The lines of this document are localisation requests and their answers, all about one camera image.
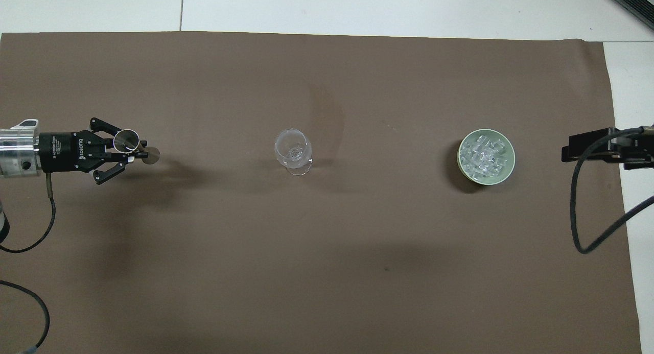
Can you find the light green bowl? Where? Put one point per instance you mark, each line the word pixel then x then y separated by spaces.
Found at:
pixel 506 167

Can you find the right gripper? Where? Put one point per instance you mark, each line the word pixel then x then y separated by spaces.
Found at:
pixel 638 148

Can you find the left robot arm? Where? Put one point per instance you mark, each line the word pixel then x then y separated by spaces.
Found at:
pixel 18 157

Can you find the clear ice cubes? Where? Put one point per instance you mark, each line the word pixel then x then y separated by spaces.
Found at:
pixel 484 155

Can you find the small silver metal cup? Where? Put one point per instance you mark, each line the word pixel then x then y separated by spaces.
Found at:
pixel 126 140

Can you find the clear wine glass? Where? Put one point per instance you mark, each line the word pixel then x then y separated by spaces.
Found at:
pixel 293 148

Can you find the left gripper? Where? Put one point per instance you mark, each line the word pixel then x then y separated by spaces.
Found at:
pixel 59 152

